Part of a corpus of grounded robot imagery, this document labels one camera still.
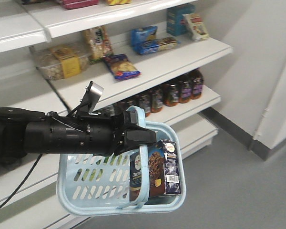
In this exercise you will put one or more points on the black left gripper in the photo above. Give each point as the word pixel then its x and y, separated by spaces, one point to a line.
pixel 107 135

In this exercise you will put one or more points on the dark blue chocolate cookie box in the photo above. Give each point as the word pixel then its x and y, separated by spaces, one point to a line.
pixel 163 166

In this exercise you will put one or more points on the light blue plastic basket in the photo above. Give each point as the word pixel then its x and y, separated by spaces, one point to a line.
pixel 89 185

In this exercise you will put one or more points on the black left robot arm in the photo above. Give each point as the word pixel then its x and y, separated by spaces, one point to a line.
pixel 25 132

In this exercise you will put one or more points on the clear tub of cookies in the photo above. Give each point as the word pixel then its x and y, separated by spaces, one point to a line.
pixel 62 61

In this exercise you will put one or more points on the blue snack bag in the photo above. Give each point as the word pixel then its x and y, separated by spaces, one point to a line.
pixel 120 67

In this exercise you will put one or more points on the white store shelving unit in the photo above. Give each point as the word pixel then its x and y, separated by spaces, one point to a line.
pixel 47 24

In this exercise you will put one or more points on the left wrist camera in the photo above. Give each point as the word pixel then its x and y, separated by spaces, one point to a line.
pixel 91 97

